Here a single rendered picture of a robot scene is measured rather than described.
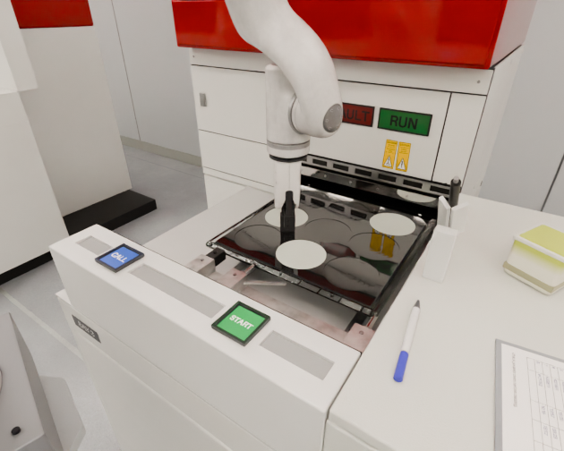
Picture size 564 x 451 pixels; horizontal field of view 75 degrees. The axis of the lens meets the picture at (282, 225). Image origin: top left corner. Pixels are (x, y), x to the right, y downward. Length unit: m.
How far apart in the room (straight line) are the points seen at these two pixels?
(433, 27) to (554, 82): 1.58
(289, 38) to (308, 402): 0.48
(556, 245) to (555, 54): 1.76
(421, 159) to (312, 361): 0.58
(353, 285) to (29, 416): 0.48
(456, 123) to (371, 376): 0.58
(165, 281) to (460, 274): 0.46
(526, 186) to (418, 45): 1.76
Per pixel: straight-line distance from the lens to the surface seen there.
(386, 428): 0.42
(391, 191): 0.94
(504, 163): 2.44
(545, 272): 0.63
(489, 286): 0.63
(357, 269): 0.70
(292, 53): 0.58
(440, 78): 0.86
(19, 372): 0.59
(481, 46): 0.80
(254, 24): 0.61
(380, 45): 0.84
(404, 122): 0.89
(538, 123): 2.38
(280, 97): 0.66
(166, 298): 0.56
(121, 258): 0.66
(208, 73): 1.19
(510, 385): 0.50
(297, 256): 0.72
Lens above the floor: 1.32
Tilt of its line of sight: 31 degrees down
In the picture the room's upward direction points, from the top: straight up
